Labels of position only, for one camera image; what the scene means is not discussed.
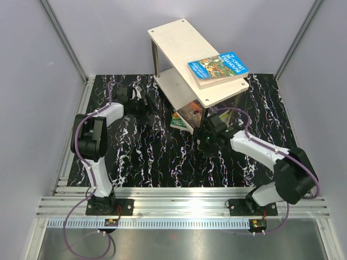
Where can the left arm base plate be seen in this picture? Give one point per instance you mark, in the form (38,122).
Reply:
(106,207)

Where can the black marble mat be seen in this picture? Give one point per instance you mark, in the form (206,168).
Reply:
(153,154)

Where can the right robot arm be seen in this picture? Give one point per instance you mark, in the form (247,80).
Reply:
(293,174)

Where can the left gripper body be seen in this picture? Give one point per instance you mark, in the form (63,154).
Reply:
(139,110)

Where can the green treehouse book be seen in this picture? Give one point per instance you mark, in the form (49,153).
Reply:
(178,123)

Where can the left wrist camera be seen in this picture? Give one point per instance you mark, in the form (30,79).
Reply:
(138,93)

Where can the blue paperback book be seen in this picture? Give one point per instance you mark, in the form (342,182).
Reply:
(226,118)

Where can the two-tier wooden shelf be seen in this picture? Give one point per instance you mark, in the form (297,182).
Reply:
(174,45)

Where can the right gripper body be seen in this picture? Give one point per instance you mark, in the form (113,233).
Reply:
(207,143)

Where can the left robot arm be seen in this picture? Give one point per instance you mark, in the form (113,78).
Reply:
(89,142)

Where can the slotted cable duct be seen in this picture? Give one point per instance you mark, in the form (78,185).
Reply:
(129,223)

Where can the aluminium rail frame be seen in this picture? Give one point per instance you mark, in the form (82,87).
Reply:
(150,202)

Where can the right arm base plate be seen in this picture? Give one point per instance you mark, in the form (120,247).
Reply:
(243,207)

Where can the blue 26-storey treehouse book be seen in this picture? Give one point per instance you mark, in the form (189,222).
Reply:
(218,69)

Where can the dark tale of two cities book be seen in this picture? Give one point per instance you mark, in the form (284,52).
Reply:
(191,114)

